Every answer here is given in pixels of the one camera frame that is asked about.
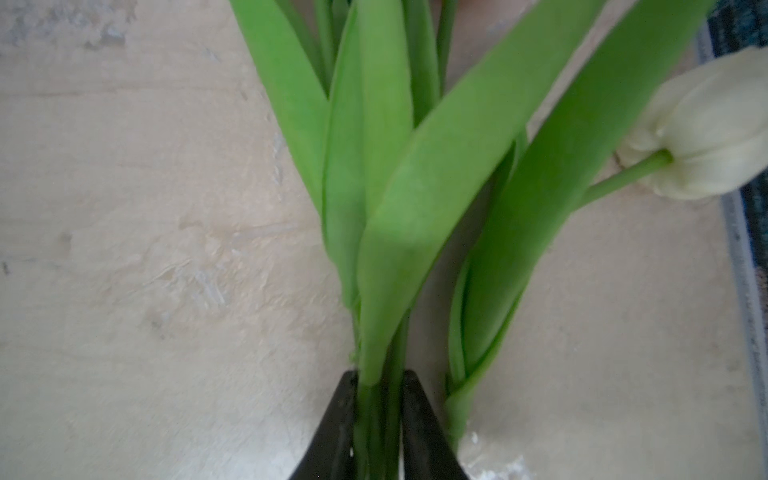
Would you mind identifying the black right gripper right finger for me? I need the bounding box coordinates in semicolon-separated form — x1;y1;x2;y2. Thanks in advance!
401;370;469;480

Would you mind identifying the tulip bunch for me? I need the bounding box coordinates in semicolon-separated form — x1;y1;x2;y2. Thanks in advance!
232;1;767;479

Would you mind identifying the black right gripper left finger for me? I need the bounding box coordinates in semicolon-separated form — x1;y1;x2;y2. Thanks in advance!
289;370;358;480

